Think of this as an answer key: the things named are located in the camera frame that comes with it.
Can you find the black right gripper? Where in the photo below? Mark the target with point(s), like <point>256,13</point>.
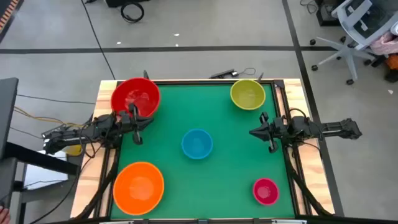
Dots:
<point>276,129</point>

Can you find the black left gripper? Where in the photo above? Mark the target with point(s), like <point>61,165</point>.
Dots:
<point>127,122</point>

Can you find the small pink bowl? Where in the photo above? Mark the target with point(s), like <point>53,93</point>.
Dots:
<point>265,191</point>

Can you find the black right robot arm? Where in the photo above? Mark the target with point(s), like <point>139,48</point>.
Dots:
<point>326,128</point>

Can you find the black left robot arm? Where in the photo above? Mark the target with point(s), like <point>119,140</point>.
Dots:
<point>93,132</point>

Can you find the large red bowl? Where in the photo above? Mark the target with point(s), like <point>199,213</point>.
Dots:
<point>146,90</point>

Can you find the yellow-green bowl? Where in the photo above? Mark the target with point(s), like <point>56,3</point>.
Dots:
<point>247,94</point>

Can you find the blue bowl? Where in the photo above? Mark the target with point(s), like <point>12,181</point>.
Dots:
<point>197,144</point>

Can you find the large orange bowl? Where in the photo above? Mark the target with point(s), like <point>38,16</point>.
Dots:
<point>138,188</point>

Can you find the black power adapter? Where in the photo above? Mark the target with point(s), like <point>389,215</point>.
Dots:
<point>222,74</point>

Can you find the yellow round object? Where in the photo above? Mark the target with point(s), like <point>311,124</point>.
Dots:
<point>74,151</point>

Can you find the green table mat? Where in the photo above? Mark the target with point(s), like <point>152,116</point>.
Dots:
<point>202,186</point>

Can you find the black desk stand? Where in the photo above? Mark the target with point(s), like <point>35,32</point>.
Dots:
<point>37,158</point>

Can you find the white board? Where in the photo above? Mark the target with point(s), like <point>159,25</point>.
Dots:
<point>43,175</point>

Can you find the black equipment box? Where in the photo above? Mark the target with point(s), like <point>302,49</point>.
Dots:
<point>326,17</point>

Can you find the grey office chair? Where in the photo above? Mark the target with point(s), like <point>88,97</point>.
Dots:
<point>354,37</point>

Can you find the orange object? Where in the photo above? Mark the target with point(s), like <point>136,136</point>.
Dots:
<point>392,61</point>

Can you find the pink bag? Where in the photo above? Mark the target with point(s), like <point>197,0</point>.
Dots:
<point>385,43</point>

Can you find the person's hand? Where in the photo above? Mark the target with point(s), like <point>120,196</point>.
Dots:
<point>3,216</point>

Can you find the orange black striped mat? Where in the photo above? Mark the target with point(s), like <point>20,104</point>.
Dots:
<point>7,14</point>

